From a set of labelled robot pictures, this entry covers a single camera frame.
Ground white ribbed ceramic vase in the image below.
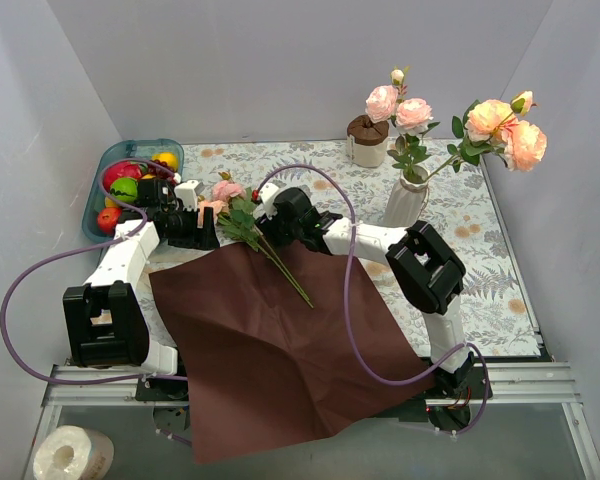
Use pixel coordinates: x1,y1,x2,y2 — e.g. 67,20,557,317
382,165,430,227

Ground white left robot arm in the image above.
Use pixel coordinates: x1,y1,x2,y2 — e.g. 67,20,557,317
63,178,219,400

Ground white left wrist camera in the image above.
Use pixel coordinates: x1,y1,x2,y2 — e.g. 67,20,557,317
174,180,200,212

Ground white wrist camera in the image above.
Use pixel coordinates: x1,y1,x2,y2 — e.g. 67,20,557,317
251,182,281,220
174,180,200,212

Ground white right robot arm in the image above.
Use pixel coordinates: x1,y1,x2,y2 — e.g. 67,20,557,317
251,183,474,398

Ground peach rose stem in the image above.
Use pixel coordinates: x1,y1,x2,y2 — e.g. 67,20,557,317
430,90,548,176

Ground brown topped white jar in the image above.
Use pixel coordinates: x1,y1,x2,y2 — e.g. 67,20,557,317
346,114,389,168

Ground purple toy grapes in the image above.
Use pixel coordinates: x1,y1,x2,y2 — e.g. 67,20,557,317
141,161,182,185

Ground floral patterned table mat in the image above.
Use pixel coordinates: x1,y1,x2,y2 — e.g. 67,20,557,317
94,138,541,359

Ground red wrapping paper sheet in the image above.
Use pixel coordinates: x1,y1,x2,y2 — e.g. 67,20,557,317
149,244,434,464

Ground red toy apple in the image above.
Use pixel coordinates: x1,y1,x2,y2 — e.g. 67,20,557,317
97,207,123,236

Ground yellow toy lemon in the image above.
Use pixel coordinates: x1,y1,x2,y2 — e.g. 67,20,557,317
152,151,180,172

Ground green toy watermelon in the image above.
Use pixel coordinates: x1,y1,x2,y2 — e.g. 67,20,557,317
109,177,138,205

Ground red toy dragon fruit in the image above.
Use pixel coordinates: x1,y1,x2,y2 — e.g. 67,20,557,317
102,161,146,192

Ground white tissue paper roll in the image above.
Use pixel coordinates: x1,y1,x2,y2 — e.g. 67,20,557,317
32,425,114,480

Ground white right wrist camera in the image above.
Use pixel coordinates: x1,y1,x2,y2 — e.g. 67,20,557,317
251,182,281,220

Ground pink rose stem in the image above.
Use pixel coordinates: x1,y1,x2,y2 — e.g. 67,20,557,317
198,171,314,308
365,66,438,184

